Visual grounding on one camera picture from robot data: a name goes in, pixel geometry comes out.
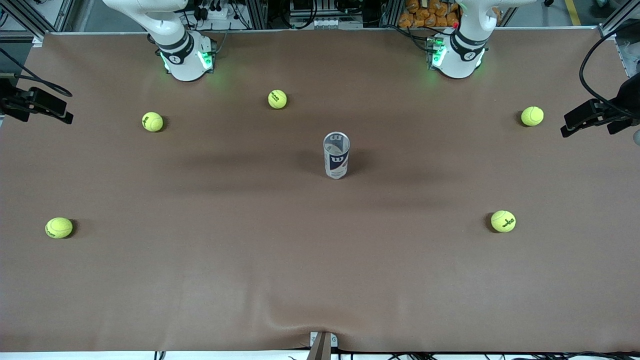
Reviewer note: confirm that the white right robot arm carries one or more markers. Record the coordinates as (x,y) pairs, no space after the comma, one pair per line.
(185,62)

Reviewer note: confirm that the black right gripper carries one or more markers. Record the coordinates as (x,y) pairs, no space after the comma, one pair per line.
(7,97)

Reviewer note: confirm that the aluminium frame post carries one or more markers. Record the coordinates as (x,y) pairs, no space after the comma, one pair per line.
(390,14)
(257,15)

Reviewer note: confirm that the white power strip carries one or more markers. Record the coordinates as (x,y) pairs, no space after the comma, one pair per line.
(215,12)

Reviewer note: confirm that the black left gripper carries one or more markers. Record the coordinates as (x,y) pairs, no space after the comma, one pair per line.
(628,96)

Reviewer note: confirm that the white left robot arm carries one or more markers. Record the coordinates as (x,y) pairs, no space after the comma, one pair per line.
(462,62)

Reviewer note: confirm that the yellow tennis ball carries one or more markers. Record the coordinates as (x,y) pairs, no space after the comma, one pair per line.
(277,99)
(152,121)
(59,227)
(503,221)
(532,116)

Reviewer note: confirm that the clear plastic tennis ball can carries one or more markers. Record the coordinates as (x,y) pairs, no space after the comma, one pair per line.
(336,162)

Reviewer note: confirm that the diagonal aluminium frame strut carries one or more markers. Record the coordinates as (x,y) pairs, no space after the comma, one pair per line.
(25,17)
(620,17)

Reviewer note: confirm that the metal table corner bracket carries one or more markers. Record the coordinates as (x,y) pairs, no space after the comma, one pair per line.
(608,32)
(38,40)

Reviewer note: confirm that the brown table mat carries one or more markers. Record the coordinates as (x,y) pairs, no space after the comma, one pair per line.
(320,280)

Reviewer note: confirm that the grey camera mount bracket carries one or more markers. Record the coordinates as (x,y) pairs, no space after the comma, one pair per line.
(320,347)

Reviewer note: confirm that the grey electronics rack unit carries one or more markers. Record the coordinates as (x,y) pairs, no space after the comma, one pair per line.
(325,22)

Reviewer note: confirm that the orange objects pile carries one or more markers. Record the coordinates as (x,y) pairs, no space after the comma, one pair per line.
(425,17)

